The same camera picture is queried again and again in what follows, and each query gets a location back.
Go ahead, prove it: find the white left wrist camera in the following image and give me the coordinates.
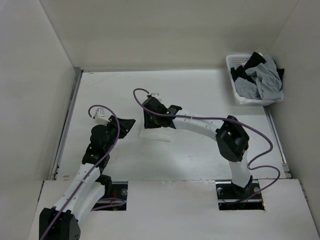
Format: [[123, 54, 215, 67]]
[[92, 107, 109, 126]]

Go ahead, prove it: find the black tank top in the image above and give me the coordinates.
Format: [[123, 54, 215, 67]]
[[230, 51, 286, 90]]

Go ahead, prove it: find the metal table edge rail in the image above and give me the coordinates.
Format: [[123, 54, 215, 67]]
[[48, 67, 83, 180]]

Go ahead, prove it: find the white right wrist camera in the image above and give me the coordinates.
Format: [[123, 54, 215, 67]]
[[150, 93, 162, 102]]

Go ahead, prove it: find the white plastic laundry basket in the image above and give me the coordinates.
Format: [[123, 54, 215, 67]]
[[225, 52, 285, 106]]

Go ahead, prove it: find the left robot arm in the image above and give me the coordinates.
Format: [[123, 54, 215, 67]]
[[38, 116, 136, 240]]

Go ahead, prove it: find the white tank top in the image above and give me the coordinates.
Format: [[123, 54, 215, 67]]
[[139, 126, 172, 142]]

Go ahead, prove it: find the grey folded tank top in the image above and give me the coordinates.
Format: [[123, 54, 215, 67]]
[[234, 77, 261, 100]]

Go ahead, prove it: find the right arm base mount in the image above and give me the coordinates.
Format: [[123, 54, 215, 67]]
[[215, 180, 265, 211]]

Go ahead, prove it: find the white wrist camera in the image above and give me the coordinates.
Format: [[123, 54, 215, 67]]
[[150, 93, 162, 102], [92, 107, 109, 126]]

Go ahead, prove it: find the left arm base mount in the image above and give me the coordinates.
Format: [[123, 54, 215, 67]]
[[92, 182, 129, 211]]

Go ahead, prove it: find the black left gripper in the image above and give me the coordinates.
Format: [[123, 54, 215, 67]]
[[103, 116, 135, 152]]

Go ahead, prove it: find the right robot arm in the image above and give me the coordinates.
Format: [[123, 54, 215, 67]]
[[142, 95, 252, 198]]

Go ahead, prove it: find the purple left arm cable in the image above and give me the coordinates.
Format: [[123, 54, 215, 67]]
[[39, 104, 127, 240]]

